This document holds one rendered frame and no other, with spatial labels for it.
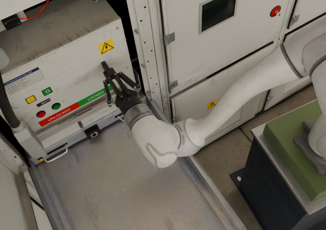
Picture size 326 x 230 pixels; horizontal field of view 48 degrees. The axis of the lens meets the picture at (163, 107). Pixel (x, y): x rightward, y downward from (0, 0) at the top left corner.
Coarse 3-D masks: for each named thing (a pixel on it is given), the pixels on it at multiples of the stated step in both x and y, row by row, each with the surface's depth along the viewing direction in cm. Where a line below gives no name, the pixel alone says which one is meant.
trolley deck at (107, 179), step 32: (128, 128) 160; (64, 160) 154; (96, 160) 153; (128, 160) 152; (64, 192) 147; (96, 192) 146; (128, 192) 145; (160, 192) 144; (192, 192) 143; (96, 224) 139; (128, 224) 138; (160, 224) 138; (192, 224) 137
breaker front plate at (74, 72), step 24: (120, 24) 121; (72, 48) 118; (96, 48) 123; (120, 48) 130; (24, 72) 114; (48, 72) 120; (72, 72) 126; (96, 72) 132; (24, 96) 122; (48, 96) 128; (72, 96) 135; (24, 120) 130; (96, 120) 154; (48, 144) 148
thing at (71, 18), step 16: (64, 0) 126; (80, 0) 126; (32, 16) 123; (48, 16) 123; (64, 16) 122; (80, 16) 122; (96, 16) 121; (112, 16) 121; (0, 32) 121; (16, 32) 120; (32, 32) 120; (48, 32) 119; (64, 32) 118; (80, 32) 118; (16, 48) 116; (32, 48) 116; (48, 48) 115; (16, 64) 113
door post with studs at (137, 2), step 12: (132, 0) 117; (144, 0) 120; (132, 12) 121; (144, 12) 123; (132, 24) 125; (144, 24) 128; (144, 36) 132; (144, 48) 137; (144, 60) 143; (144, 72) 149; (156, 72) 153; (144, 84) 155; (156, 84) 159; (156, 96) 166
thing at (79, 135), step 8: (144, 96) 159; (112, 112) 156; (120, 112) 157; (104, 120) 156; (112, 120) 159; (88, 128) 153; (72, 136) 152; (80, 136) 155; (56, 144) 150; (64, 144) 153; (72, 144) 156; (48, 152) 151; (56, 152) 154; (32, 160) 149
